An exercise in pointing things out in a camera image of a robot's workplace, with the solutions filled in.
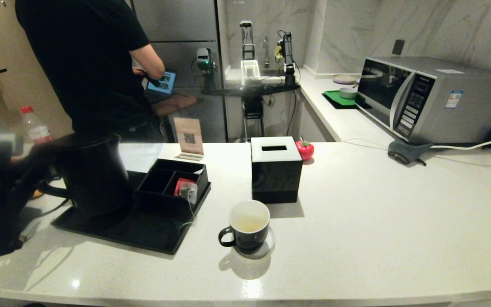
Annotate black electric kettle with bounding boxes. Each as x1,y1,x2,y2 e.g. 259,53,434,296
43,133,134,217

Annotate translucent tea bag with string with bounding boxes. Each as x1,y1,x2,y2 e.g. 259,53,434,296
179,184,199,231

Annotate plastic bottle red cap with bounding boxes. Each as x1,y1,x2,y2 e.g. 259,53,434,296
20,105,54,146

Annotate person in black shirt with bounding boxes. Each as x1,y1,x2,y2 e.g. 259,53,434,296
14,0,166,143

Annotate black serving tray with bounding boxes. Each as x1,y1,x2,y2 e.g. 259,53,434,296
51,171,212,255

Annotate black compartment organizer box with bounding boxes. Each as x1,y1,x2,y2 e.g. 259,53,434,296
136,159,211,217

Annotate open laptop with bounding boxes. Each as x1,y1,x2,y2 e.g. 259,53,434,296
146,70,177,96

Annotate brown wooden table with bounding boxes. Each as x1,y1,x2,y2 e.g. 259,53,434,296
152,94,200,118

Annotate brown QR code sign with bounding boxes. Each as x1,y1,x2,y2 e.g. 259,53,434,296
173,117,205,161

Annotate grey device with green light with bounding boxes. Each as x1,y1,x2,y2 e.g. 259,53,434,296
194,48,219,91

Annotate grey steel refrigerator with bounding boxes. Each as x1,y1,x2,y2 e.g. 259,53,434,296
133,0,229,143

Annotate black mug white inside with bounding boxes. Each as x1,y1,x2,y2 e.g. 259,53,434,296
218,200,270,250

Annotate black stool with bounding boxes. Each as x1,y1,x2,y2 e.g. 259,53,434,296
243,98,266,141

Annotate white dish rack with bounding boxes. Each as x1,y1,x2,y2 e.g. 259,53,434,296
240,60,262,87

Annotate black tissue box white lid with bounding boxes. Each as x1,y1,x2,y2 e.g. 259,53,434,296
251,136,303,204

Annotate chrome metal stand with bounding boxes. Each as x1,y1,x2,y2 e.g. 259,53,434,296
240,20,255,61

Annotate red tomato-shaped timer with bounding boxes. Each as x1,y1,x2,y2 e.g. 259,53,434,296
295,140,315,161

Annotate green tray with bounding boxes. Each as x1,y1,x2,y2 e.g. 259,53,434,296
322,90,367,110

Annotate grey oven mitt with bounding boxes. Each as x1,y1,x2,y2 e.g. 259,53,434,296
387,139,434,166

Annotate silver microwave oven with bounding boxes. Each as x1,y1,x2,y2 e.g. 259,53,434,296
355,56,491,145

